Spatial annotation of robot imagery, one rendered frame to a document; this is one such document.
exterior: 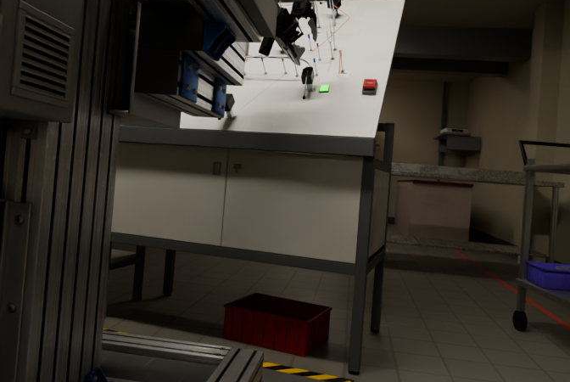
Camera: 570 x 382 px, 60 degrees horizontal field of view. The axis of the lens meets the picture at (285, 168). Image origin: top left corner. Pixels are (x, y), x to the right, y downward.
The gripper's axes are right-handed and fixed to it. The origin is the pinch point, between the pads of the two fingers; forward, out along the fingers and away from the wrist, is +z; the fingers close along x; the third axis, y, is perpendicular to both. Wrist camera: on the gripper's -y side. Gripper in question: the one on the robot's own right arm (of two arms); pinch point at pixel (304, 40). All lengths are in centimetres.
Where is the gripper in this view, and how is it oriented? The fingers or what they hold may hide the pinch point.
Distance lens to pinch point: 199.2
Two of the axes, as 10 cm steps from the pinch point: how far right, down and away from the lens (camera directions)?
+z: 0.9, 9.3, 3.5
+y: 2.5, -3.6, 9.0
